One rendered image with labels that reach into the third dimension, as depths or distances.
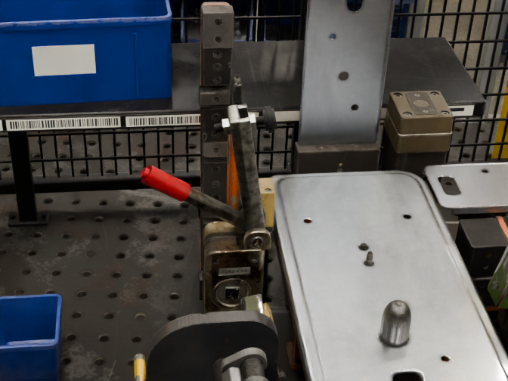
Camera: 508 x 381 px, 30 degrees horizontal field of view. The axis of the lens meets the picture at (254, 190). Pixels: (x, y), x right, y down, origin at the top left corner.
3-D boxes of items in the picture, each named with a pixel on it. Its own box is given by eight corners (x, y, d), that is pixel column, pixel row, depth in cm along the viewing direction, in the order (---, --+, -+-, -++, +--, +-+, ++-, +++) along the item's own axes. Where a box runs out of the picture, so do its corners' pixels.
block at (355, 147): (360, 306, 152) (380, 148, 135) (286, 311, 151) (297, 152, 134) (356, 294, 155) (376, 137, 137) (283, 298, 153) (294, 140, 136)
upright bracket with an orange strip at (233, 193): (233, 391, 137) (243, 86, 108) (224, 391, 136) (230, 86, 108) (231, 376, 139) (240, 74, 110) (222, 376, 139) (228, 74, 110)
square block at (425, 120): (422, 309, 152) (456, 116, 131) (373, 312, 151) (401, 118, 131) (409, 277, 159) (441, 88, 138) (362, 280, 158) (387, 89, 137)
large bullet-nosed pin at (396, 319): (409, 356, 104) (417, 311, 100) (381, 357, 103) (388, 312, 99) (402, 336, 106) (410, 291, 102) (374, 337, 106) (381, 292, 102)
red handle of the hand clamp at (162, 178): (268, 234, 107) (148, 175, 101) (257, 247, 108) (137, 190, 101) (264, 212, 110) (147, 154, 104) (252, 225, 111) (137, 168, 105)
